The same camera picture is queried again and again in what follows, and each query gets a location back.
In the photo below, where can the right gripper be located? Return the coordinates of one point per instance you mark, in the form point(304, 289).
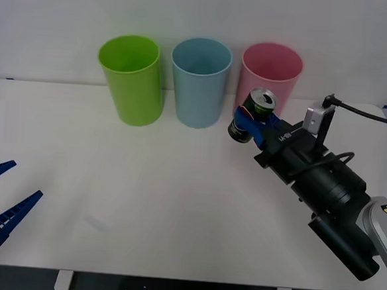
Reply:
point(289, 151)

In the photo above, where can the black can with green label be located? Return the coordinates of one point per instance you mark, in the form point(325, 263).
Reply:
point(261, 105)

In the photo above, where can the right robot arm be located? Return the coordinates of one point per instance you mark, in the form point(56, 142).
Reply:
point(339, 191)

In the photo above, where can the pink plastic bin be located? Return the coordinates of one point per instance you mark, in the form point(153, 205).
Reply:
point(269, 62)

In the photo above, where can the pale blue plastic bin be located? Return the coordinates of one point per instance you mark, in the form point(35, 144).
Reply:
point(198, 99)

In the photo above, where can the green plastic bin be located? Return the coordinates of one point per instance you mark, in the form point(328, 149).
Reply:
point(134, 91)

